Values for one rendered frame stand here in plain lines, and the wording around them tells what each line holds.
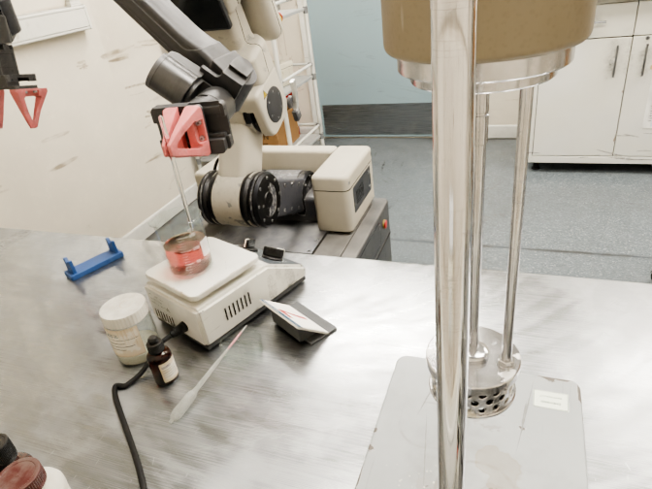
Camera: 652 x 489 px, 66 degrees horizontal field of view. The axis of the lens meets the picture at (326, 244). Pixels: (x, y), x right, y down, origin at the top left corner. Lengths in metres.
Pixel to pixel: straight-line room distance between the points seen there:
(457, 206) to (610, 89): 2.76
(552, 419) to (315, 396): 0.25
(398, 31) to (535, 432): 0.42
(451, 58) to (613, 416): 0.49
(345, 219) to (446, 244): 1.47
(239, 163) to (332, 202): 0.34
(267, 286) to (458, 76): 0.59
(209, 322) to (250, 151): 0.91
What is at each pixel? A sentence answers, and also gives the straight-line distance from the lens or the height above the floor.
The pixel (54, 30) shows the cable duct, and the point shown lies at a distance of 2.47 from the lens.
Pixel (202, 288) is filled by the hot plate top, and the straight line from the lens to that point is 0.67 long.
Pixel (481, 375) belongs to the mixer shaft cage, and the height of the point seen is 0.92.
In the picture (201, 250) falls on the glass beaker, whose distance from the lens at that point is 0.69.
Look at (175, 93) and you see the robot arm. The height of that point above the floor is 1.04.
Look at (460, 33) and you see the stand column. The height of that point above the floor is 1.16.
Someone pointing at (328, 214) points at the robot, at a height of 0.44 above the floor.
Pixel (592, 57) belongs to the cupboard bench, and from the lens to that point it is 2.90.
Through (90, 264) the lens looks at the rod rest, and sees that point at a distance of 1.00.
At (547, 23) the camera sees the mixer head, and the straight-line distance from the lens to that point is 0.25.
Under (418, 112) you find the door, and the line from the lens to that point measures 3.60.
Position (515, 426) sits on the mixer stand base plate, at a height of 0.76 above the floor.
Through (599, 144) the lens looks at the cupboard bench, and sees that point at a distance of 3.02.
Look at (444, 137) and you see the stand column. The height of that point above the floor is 1.13.
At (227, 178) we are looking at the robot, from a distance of 1.53.
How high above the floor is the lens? 1.19
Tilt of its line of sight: 30 degrees down
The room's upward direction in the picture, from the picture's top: 8 degrees counter-clockwise
